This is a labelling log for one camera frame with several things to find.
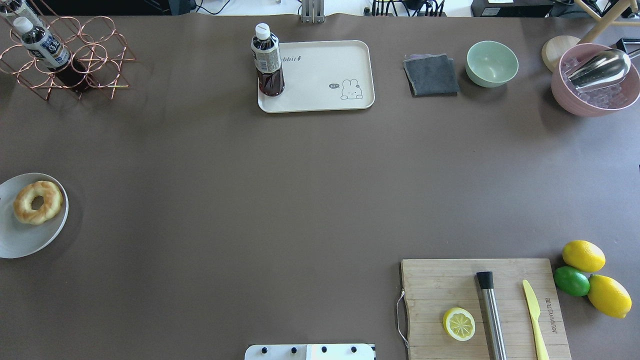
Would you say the glazed ring donut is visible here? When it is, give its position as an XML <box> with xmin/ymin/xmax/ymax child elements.
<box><xmin>13</xmin><ymin>180</ymin><xmax>63</xmax><ymax>225</ymax></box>

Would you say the upper yellow lemon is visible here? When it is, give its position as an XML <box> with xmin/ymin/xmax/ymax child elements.
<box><xmin>561</xmin><ymin>240</ymin><xmax>606</xmax><ymax>273</ymax></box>

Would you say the wooden cutting board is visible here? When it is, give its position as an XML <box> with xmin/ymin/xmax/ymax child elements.
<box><xmin>401</xmin><ymin>259</ymin><xmax>572</xmax><ymax>360</ymax></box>

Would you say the cream rabbit tray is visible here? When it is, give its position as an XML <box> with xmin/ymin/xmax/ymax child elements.
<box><xmin>257</xmin><ymin>39</ymin><xmax>375</xmax><ymax>113</ymax></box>

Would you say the yellow lemon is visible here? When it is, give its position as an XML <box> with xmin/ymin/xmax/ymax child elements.
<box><xmin>561</xmin><ymin>240</ymin><xmax>606</xmax><ymax>273</ymax></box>
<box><xmin>587</xmin><ymin>275</ymin><xmax>633</xmax><ymax>319</ymax></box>

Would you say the yellow plastic knife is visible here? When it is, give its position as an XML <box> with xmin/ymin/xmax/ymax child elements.
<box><xmin>522</xmin><ymin>279</ymin><xmax>550</xmax><ymax>360</ymax></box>

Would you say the white round plate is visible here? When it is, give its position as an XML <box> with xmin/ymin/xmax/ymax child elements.
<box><xmin>0</xmin><ymin>172</ymin><xmax>69</xmax><ymax>259</ymax></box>

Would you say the dark tea bottle on tray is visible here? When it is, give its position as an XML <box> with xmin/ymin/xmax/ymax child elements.
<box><xmin>251</xmin><ymin>22</ymin><xmax>285</xmax><ymax>97</ymax></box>

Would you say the steel muddler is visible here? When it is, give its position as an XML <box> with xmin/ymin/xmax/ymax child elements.
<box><xmin>476</xmin><ymin>271</ymin><xmax>508</xmax><ymax>360</ymax></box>

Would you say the metal ice scoop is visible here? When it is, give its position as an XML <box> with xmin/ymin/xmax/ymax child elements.
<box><xmin>567</xmin><ymin>48</ymin><xmax>631</xmax><ymax>92</ymax></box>

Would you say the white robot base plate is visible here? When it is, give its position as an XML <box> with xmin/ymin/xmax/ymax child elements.
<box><xmin>244</xmin><ymin>342</ymin><xmax>377</xmax><ymax>360</ymax></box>

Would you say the grey folded cloth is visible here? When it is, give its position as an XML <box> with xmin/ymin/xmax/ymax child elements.
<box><xmin>402</xmin><ymin>54</ymin><xmax>460</xmax><ymax>97</ymax></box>

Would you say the metal clamp at table edge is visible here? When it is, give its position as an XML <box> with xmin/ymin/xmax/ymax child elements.
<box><xmin>300</xmin><ymin>0</ymin><xmax>325</xmax><ymax>24</ymax></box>

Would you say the green lime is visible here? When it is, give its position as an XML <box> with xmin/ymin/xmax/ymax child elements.
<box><xmin>553</xmin><ymin>265</ymin><xmax>591</xmax><ymax>297</ymax></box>

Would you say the half lemon slice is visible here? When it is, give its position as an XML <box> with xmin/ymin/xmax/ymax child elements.
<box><xmin>442</xmin><ymin>307</ymin><xmax>476</xmax><ymax>342</ymax></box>

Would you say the green ceramic bowl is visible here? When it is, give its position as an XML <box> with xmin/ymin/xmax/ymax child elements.
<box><xmin>465</xmin><ymin>40</ymin><xmax>519</xmax><ymax>88</ymax></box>

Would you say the copper wire bottle rack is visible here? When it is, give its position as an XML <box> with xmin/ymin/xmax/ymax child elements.
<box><xmin>1</xmin><ymin>0</ymin><xmax>137</xmax><ymax>101</ymax></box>

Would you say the lower yellow lemon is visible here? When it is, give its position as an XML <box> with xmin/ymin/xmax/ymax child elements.
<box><xmin>587</xmin><ymin>275</ymin><xmax>633</xmax><ymax>319</ymax></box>

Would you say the round wooden coaster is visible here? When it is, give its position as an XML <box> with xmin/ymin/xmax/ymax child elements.
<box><xmin>541</xmin><ymin>35</ymin><xmax>580</xmax><ymax>72</ymax></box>

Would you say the dark bottle in rack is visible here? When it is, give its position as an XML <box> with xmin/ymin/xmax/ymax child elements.
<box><xmin>13</xmin><ymin>16</ymin><xmax>91</xmax><ymax>93</ymax></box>

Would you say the wooden stand frame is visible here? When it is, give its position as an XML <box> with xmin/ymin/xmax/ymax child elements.
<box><xmin>574</xmin><ymin>0</ymin><xmax>640</xmax><ymax>44</ymax></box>

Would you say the pink ice bowl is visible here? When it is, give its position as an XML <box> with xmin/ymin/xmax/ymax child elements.
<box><xmin>551</xmin><ymin>43</ymin><xmax>640</xmax><ymax>117</ymax></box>

